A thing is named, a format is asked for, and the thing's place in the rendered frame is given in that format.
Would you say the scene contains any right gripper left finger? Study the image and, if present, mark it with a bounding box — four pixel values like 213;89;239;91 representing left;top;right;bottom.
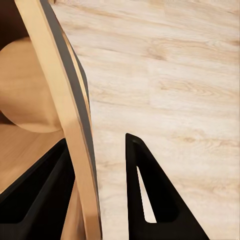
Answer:
0;138;75;240

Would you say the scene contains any trash can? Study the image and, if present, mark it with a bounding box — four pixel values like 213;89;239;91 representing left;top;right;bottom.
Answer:
0;0;103;240

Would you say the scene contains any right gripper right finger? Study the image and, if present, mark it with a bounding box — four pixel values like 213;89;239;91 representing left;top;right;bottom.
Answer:
125;133;210;240

